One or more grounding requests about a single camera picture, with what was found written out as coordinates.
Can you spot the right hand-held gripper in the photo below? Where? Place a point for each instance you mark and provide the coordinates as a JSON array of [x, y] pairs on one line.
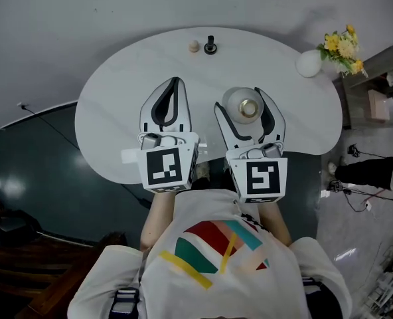
[[263, 178]]

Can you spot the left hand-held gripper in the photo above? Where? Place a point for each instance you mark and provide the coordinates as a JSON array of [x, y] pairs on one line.
[[165, 168]]

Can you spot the white bottle with gold cap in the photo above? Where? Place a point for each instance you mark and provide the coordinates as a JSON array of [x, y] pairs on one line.
[[238, 106]]

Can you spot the person's left forearm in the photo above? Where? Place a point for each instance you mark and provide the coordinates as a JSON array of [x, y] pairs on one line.
[[156, 221]]

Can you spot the person's right forearm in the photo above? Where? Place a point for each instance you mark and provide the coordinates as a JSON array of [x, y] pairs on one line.
[[273, 221]]

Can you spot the white oval table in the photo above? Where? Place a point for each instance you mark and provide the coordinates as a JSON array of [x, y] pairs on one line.
[[117, 111]]

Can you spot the person's right shoe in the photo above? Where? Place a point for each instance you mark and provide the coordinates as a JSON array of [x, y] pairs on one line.
[[227, 169]]

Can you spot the person's shoe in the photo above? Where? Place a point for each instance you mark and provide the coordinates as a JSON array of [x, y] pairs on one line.
[[203, 171], [227, 169]]

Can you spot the person's left shoe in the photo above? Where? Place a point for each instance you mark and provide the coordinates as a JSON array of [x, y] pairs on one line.
[[203, 171]]

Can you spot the person's black trousers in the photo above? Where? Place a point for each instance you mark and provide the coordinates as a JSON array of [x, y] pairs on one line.
[[216, 183]]

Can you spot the small beige knob ornament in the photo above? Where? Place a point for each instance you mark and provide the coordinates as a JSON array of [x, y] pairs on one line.
[[194, 46]]

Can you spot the black round-base stand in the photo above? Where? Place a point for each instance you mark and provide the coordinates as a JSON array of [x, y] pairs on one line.
[[210, 48]]

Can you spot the grey wooden shelf unit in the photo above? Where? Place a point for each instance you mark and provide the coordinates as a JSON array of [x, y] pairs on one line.
[[356, 95]]

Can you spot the yellow flower bouquet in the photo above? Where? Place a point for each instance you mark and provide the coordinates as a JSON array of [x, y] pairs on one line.
[[344, 50]]

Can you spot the pink box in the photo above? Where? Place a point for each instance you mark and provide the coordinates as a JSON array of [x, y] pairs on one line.
[[378, 106]]

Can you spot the small white figurine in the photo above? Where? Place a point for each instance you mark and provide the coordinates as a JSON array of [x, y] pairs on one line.
[[391, 78]]

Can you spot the white printed t-shirt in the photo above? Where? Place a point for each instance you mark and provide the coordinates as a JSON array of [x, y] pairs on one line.
[[216, 284]]

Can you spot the black chair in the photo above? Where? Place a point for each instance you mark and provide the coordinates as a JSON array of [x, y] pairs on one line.
[[10, 221]]

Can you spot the dark wooden bench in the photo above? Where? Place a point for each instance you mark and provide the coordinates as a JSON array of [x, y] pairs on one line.
[[50, 277]]

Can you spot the white wall socket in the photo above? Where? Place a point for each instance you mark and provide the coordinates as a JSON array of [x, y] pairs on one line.
[[23, 105]]

